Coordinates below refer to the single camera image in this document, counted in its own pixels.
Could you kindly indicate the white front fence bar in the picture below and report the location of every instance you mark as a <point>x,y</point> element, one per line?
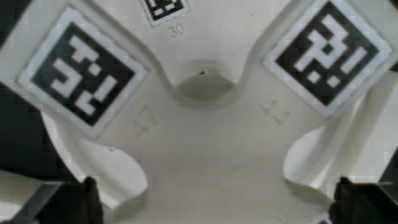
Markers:
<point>21,199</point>

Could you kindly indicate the white round table top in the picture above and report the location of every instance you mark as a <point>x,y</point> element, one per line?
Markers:
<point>300,122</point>

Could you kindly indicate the white cross table base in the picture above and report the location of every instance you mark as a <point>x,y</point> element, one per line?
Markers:
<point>247,197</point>

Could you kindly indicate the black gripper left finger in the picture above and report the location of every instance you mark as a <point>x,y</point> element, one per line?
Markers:
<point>62,204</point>

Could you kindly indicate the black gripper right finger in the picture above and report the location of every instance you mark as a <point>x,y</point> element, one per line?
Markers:
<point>364,203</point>

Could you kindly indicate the white cylindrical table leg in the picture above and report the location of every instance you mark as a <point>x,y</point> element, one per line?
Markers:
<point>204,83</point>

